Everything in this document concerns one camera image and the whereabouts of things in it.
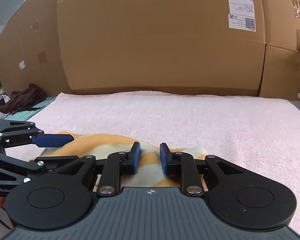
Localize orange white striped sweater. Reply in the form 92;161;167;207
31;130;208;188

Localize teal folded cloth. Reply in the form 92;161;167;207
5;96;56;121

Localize dark brown garment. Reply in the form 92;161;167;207
2;83;47;114

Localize small white label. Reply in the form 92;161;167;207
18;61;25;70

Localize left cardboard box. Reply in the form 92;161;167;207
0;0;71;96

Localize pink towel mat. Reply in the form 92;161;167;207
5;90;300;238

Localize large centre cardboard box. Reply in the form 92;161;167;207
57;0;266;96

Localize right lower cardboard box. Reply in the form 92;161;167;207
260;46;300;101

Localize white shipping label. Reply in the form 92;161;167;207
228;0;256;32

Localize right upper cardboard box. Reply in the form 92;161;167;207
262;0;300;53

